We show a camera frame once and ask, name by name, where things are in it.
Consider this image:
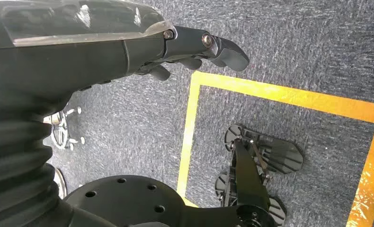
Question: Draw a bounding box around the chrome chair base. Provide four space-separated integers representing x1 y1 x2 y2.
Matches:
53 168 68 200
43 105 87 152

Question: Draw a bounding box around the black robot left leg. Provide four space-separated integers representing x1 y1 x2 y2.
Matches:
232 140 277 227

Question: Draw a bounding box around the black robot left foot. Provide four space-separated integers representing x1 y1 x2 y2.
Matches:
223 123 304 175

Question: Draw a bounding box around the yellow floor tape square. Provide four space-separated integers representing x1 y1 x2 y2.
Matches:
176 70 374 227

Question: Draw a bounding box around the black round robot flange plate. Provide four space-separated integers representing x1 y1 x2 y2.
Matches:
63 175 238 227

